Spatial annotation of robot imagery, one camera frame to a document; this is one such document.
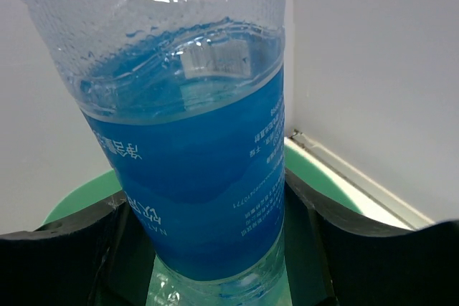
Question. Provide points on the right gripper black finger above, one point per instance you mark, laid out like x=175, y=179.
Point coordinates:
x=335, y=256

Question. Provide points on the green plastic bin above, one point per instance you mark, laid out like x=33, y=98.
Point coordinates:
x=86, y=195

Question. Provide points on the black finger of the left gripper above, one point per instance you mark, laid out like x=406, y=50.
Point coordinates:
x=99, y=255

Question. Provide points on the blue label bottle blue cap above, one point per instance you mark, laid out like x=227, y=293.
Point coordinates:
x=185, y=97

